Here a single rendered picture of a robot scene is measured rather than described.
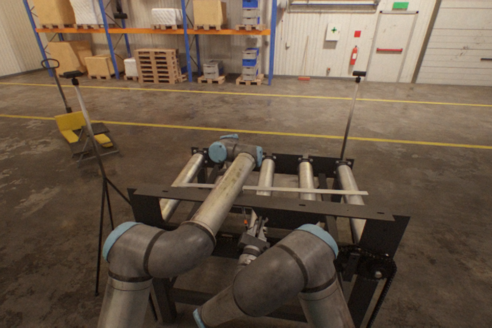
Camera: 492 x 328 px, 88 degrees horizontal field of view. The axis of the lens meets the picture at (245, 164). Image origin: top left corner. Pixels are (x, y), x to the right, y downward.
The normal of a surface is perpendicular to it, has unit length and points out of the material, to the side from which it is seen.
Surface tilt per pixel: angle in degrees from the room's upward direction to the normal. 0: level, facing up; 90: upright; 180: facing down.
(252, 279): 44
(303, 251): 22
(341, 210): 0
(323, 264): 59
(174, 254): 50
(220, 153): 77
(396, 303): 0
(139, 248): 39
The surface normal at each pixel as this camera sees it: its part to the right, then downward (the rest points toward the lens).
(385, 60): -0.15, 0.49
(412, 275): 0.00, -0.87
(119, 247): -0.23, -0.22
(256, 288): -0.45, -0.13
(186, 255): 0.45, -0.04
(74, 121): 0.70, 0.36
